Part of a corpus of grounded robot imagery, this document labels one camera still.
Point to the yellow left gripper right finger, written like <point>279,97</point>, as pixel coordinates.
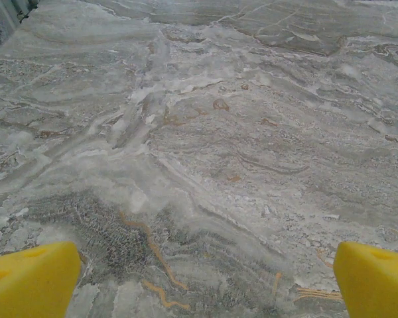
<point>378,285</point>

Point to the aluminium frame corner post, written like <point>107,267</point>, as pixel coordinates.
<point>21,10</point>

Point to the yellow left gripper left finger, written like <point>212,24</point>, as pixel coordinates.
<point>26,285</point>

